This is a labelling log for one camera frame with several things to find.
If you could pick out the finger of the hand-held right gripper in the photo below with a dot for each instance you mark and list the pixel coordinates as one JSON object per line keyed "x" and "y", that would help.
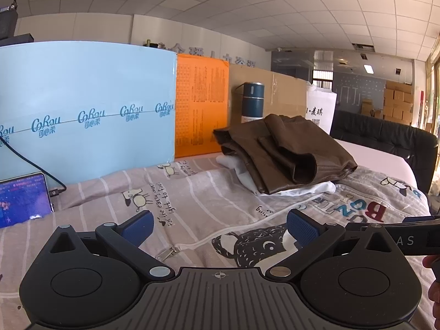
{"x": 398, "y": 226}
{"x": 421, "y": 218}

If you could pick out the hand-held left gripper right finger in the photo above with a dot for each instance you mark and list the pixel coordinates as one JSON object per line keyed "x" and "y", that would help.
{"x": 302, "y": 228}

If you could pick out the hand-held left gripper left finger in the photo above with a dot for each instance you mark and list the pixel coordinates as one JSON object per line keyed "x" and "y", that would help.
{"x": 137, "y": 227}

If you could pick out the brown leather pants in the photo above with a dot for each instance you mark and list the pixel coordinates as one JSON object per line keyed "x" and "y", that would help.
{"x": 275, "y": 151}

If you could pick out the person's right hand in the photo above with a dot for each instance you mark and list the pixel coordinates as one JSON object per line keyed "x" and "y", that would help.
{"x": 433, "y": 295}

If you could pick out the white garment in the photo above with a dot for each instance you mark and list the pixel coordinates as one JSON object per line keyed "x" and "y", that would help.
{"x": 319, "y": 188}

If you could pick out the pink mattress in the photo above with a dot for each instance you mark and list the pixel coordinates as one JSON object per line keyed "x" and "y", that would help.
{"x": 378, "y": 160}

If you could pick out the printed striped bedsheet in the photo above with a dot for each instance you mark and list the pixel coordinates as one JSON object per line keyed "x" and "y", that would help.
{"x": 206, "y": 196}

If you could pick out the black leather sofa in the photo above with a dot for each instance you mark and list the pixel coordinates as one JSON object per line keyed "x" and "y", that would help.
{"x": 378, "y": 134}

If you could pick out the black smartphone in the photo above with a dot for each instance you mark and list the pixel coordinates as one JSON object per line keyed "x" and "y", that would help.
{"x": 24, "y": 199}

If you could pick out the stack of cardboard boxes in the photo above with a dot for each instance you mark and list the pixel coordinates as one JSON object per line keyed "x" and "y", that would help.
{"x": 398, "y": 103}

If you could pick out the white printed bag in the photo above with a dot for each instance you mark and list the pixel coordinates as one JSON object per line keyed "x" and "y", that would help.
{"x": 319, "y": 106}

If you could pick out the brown cardboard box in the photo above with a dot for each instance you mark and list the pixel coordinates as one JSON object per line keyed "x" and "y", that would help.
{"x": 282, "y": 96}

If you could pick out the teal thermos bottle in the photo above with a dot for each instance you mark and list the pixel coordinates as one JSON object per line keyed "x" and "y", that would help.
{"x": 252, "y": 103}

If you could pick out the orange printed box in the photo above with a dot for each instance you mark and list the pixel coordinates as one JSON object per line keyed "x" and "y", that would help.
{"x": 201, "y": 103}

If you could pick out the black flat device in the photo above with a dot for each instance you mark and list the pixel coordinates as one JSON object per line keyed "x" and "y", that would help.
{"x": 19, "y": 39}

